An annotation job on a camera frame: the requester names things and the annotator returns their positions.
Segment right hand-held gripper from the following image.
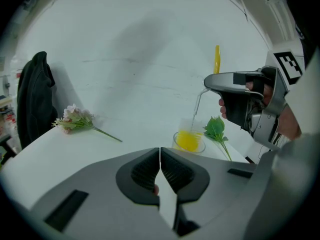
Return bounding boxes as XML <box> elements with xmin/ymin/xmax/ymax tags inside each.
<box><xmin>203</xmin><ymin>49</ymin><xmax>305</xmax><ymax>152</ymax></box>

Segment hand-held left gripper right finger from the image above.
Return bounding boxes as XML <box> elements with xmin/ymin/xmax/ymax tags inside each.
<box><xmin>160</xmin><ymin>147</ymin><xmax>259</xmax><ymax>238</ymax></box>

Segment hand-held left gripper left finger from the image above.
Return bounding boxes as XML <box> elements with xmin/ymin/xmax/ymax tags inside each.
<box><xmin>29</xmin><ymin>147</ymin><xmax>176</xmax><ymax>240</ymax></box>

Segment clear glass cup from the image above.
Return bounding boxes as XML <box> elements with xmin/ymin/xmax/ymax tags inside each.
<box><xmin>172</xmin><ymin>117</ymin><xmax>207</xmax><ymax>156</ymax></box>

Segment person's right forearm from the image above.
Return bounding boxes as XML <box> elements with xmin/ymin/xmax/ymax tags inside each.
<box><xmin>275</xmin><ymin>103</ymin><xmax>303</xmax><ymax>142</ymax></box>

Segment person's right hand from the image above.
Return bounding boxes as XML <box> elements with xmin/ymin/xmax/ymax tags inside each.
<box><xmin>218</xmin><ymin>81</ymin><xmax>274</xmax><ymax>120</ymax></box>

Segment green artificial leaf sprig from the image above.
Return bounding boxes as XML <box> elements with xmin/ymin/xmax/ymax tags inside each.
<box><xmin>202</xmin><ymin>115</ymin><xmax>233</xmax><ymax>162</ymax></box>

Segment pink artificial flower sprig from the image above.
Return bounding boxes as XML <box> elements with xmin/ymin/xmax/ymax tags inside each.
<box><xmin>51</xmin><ymin>103</ymin><xmax>124</xmax><ymax>143</ymax></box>

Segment black jacket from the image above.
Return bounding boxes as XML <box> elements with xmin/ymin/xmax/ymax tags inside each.
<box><xmin>16</xmin><ymin>50</ymin><xmax>59</xmax><ymax>150</ymax></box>

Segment cluttered storage shelf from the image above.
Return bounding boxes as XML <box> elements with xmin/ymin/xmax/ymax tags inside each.
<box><xmin>0</xmin><ymin>55</ymin><xmax>20</xmax><ymax>165</ymax></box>

